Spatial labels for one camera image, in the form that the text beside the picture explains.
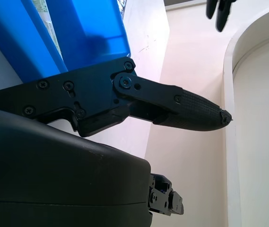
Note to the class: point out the blue plastic tray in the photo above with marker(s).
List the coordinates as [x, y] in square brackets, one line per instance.
[89, 26]

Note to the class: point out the green toothpaste box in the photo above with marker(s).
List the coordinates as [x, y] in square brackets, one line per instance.
[49, 26]

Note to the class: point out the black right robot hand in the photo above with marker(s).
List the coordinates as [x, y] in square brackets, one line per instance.
[54, 170]

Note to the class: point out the white curved tray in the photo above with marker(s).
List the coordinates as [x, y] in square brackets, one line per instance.
[259, 118]

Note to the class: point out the purple cylindrical bag roll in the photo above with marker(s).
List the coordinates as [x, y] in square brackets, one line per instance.
[122, 4]

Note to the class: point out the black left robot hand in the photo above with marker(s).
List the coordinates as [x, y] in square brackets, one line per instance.
[221, 14]

